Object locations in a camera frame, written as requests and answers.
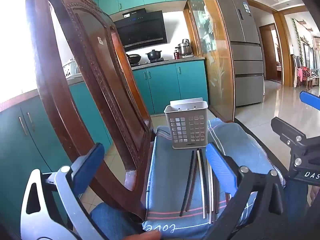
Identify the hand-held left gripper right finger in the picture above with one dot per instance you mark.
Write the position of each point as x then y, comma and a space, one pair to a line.
220, 172

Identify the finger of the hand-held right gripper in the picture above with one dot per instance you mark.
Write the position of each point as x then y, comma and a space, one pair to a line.
311, 100
285, 128

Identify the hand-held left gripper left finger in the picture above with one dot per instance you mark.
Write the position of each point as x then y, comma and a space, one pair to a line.
87, 165

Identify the pale chopstick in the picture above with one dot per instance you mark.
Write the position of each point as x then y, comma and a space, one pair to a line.
211, 192
201, 187

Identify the black chopstick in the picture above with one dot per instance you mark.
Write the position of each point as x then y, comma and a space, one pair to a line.
206, 192
187, 185

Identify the dark brown chopstick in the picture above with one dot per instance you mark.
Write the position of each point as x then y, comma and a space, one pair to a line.
193, 180

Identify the grey perforated utensil basket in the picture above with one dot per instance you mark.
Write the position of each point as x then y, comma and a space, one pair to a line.
183, 113

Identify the person's left hand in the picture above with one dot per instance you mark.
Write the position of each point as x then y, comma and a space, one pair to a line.
145, 236

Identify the wooden dining chairs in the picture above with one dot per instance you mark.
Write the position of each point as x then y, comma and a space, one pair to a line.
303, 76

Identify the person's blue jeans leg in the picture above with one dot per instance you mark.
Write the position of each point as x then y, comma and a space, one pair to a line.
112, 221
297, 205

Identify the blue plaid seat cushion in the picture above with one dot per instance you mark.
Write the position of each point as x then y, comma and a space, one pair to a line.
170, 175

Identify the green hanging vine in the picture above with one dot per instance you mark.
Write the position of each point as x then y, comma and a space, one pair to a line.
297, 37

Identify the teal base cabinets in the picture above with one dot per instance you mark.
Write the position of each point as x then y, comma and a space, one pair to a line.
15, 142
162, 87

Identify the carved wooden chair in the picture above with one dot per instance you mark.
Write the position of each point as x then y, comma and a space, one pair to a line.
112, 92

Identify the silver refrigerator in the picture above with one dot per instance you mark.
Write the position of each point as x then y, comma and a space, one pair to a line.
242, 55

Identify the white dish rack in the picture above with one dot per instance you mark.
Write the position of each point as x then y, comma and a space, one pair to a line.
71, 68

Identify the wood-framed frosted glass partition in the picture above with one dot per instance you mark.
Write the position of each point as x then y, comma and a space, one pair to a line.
212, 55

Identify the black wok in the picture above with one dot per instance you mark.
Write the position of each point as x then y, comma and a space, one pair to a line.
133, 58

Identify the grey kitchen countertop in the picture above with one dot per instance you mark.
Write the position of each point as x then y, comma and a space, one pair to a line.
185, 59

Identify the gas stove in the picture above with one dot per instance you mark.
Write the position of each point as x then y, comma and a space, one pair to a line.
150, 62

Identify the red bottle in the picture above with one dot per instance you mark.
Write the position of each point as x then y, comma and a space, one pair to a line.
176, 55

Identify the black lidded pot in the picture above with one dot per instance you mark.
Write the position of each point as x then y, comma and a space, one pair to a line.
154, 55

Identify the black range hood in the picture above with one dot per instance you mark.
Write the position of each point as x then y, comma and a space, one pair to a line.
142, 30

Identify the wooden door frame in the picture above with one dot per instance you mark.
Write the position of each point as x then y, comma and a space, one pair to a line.
280, 55

